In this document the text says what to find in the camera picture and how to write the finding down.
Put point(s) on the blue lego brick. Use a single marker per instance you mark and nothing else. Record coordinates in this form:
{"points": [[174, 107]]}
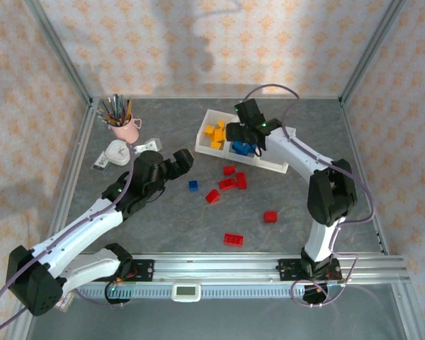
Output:
{"points": [[243, 154], [193, 185], [238, 146], [248, 150]]}

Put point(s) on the yellow lego brick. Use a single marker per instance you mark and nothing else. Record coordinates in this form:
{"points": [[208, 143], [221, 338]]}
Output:
{"points": [[209, 130], [220, 124], [216, 144], [217, 134]]}

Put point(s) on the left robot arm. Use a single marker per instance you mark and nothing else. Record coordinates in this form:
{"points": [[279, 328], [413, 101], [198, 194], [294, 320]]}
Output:
{"points": [[85, 226]]}

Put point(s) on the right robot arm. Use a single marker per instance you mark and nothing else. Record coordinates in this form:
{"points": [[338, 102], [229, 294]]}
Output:
{"points": [[297, 152]]}

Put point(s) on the white square alarm clock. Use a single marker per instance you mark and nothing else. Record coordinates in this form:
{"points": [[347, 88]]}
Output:
{"points": [[118, 152]]}

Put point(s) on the coloured pencil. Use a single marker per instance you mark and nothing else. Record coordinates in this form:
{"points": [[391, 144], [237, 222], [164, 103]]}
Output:
{"points": [[107, 113], [129, 110], [122, 109], [105, 119], [117, 109]]}

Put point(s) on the white digital display device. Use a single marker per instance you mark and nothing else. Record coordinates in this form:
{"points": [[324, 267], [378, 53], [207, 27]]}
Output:
{"points": [[186, 292]]}

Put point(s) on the black round base connector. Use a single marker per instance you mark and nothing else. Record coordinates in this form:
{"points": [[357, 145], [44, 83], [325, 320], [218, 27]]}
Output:
{"points": [[315, 297], [117, 297]]}

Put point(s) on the laminated badge card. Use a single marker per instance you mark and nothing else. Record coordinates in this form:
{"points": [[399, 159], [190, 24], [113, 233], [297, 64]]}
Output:
{"points": [[66, 302]]}

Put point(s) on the aluminium back rail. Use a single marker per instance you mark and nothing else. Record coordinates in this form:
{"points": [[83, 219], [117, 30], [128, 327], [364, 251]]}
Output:
{"points": [[198, 97]]}

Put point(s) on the aluminium side rail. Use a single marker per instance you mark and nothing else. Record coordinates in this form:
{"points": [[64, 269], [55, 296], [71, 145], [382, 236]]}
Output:
{"points": [[354, 141], [81, 148]]}

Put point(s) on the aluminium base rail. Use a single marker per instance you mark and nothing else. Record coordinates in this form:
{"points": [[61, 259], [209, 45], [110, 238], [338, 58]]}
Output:
{"points": [[216, 265]]}

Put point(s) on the aluminium frame post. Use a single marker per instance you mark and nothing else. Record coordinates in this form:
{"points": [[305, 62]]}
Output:
{"points": [[62, 53], [368, 53]]}

